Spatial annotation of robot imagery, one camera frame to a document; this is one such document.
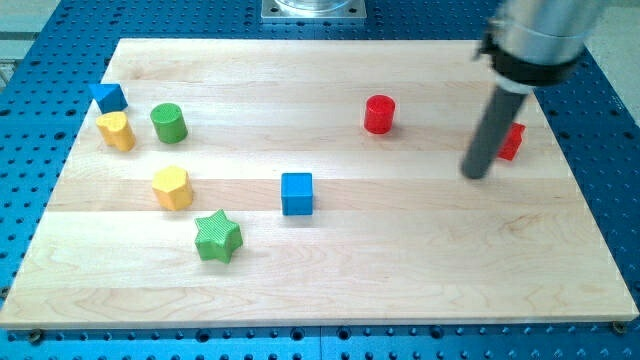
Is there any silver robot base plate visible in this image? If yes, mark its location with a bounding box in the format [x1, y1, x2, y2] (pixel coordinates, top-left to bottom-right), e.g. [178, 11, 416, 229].
[261, 0, 367, 21]

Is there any green star block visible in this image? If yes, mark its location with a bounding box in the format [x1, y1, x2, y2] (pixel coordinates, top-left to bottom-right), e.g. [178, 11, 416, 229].
[194, 209, 243, 264]

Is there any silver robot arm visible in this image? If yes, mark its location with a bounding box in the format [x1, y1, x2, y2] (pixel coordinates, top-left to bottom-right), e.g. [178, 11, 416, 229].
[477, 0, 609, 94]

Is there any yellow heart block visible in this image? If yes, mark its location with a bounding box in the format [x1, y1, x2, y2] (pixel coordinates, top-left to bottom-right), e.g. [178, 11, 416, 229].
[96, 111, 136, 152]

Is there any light wooden board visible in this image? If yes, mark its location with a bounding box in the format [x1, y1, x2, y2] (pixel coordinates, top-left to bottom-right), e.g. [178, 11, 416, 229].
[1, 39, 638, 329]

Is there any blue cube block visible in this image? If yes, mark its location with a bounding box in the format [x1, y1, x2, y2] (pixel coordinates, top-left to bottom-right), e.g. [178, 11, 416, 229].
[281, 173, 313, 216]

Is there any red cylinder block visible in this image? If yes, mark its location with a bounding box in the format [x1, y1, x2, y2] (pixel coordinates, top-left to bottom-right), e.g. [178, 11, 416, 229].
[363, 94, 396, 135]

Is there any green cylinder block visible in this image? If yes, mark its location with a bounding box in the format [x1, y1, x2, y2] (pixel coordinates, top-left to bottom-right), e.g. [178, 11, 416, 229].
[150, 103, 188, 144]

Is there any yellow hexagon block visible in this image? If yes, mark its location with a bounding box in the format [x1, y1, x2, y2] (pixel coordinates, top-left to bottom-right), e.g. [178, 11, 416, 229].
[152, 166, 193, 211]

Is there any red star block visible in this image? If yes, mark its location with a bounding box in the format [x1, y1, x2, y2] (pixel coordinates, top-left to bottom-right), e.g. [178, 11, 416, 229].
[497, 123, 526, 161]

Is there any blue triangle block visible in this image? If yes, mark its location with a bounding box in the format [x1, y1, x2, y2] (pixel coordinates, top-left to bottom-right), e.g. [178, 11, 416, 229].
[89, 83, 128, 114]

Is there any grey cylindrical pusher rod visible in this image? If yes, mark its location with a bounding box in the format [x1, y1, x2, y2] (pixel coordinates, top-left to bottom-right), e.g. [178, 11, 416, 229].
[460, 86, 527, 179]

